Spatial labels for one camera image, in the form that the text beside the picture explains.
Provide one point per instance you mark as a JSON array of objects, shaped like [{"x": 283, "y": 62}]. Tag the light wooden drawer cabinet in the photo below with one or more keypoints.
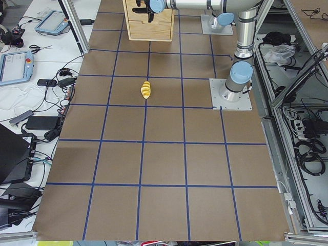
[{"x": 139, "y": 29}]

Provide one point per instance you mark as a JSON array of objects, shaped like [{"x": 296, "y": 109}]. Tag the grey usb hub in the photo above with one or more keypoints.
[{"x": 21, "y": 117}]

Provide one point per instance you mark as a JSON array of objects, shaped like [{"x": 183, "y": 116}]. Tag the yellow toy bread roll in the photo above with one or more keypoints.
[{"x": 145, "y": 89}]

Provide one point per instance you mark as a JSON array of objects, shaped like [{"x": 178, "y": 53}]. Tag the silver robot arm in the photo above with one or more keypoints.
[
  {"x": 247, "y": 12},
  {"x": 219, "y": 20}
]

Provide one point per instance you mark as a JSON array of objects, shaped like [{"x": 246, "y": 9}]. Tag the black power adapter brick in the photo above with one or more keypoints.
[{"x": 41, "y": 122}]

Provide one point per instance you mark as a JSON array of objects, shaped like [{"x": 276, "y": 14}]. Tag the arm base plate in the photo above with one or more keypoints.
[
  {"x": 227, "y": 30},
  {"x": 223, "y": 99}
]

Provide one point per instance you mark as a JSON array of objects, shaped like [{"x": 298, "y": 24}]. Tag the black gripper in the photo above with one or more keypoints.
[{"x": 147, "y": 10}]

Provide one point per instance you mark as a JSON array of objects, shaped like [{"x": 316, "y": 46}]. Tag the near blue teach pendant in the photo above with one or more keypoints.
[{"x": 16, "y": 67}]

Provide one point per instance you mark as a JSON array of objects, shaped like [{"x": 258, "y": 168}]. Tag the black scissors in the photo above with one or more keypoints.
[{"x": 36, "y": 48}]

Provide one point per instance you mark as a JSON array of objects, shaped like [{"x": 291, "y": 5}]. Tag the blue teach pendant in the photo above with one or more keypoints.
[
  {"x": 16, "y": 67},
  {"x": 54, "y": 23}
]

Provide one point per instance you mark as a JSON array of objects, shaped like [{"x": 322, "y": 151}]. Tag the black laptop computer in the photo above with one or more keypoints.
[{"x": 17, "y": 151}]

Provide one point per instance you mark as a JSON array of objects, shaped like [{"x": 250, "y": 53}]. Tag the crumpled white cloth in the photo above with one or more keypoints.
[{"x": 281, "y": 55}]

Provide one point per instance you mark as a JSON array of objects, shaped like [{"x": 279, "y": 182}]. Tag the far blue teach pendant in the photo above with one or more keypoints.
[{"x": 54, "y": 23}]

